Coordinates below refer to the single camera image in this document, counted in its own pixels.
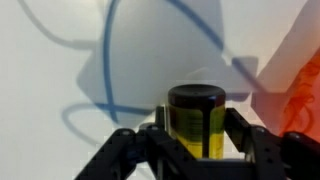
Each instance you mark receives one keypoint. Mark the yellow bottle with black cap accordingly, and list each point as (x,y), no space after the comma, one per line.
(196,100)

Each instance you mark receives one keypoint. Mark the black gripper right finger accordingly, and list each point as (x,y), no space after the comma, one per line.
(266,153)

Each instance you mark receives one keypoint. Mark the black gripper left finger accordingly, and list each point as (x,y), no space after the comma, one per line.
(153,153)

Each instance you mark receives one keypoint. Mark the orange plastic bag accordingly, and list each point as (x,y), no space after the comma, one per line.
(306,93)

